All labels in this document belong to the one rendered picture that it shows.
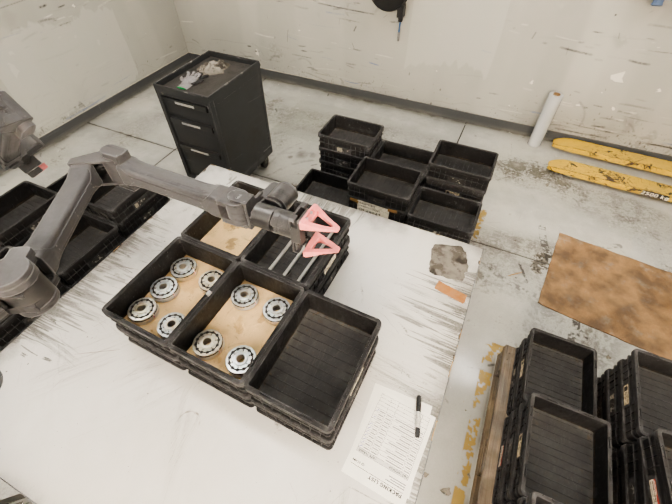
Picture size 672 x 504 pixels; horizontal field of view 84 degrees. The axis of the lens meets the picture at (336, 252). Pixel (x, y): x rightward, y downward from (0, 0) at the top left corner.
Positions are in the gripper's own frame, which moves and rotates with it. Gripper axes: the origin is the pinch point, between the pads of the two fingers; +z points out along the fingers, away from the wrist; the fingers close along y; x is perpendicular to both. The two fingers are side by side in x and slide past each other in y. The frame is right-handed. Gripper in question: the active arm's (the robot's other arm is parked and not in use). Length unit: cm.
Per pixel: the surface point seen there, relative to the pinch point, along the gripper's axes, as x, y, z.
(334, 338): -9, 63, -6
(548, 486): -9, 110, 84
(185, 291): -3, 62, -67
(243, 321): -2, 62, -39
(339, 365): -1, 63, 0
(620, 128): -329, 120, 125
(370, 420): 7, 76, 15
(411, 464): 14, 77, 32
